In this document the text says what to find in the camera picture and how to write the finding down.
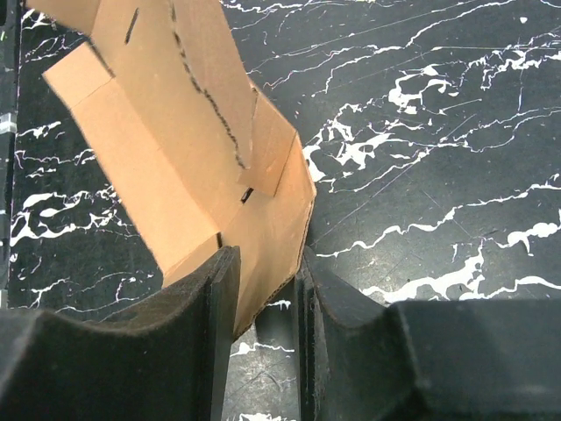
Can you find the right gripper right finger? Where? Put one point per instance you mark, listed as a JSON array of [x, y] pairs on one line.
[[422, 360]]

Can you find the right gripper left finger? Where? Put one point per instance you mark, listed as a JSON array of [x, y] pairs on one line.
[[163, 358]]

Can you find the cardboard box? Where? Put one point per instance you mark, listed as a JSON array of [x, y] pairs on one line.
[[197, 153]]

